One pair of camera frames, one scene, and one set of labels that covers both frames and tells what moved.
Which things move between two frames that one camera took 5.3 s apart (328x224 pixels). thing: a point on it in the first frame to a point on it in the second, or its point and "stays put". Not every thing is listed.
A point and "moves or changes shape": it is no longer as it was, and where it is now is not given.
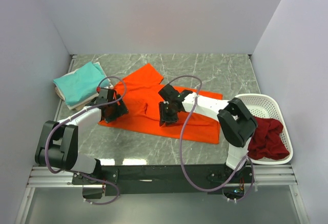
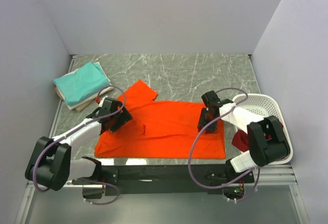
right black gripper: x=163 y=117 to x=201 y=121
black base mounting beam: x=163 y=180 stays put
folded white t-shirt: x=72 y=106 stays put
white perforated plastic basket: x=269 y=106 stays put
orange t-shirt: x=141 y=98 moves or changes shape
